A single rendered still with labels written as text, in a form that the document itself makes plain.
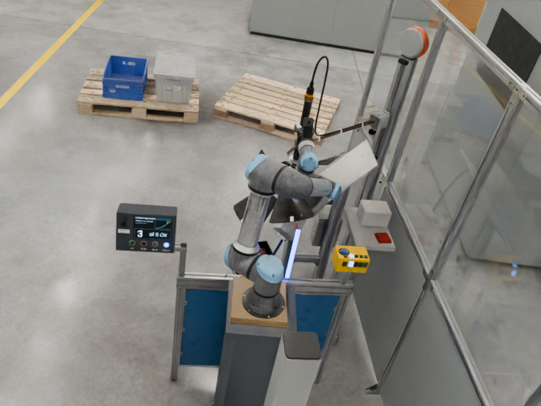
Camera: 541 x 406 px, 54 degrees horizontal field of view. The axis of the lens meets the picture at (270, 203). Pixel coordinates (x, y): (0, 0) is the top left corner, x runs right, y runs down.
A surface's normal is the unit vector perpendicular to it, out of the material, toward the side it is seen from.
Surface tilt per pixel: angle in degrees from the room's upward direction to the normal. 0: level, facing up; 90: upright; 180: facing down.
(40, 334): 0
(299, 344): 0
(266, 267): 7
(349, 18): 90
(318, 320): 90
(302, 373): 90
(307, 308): 90
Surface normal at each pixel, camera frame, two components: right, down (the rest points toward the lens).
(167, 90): 0.08, 0.68
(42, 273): 0.15, -0.79
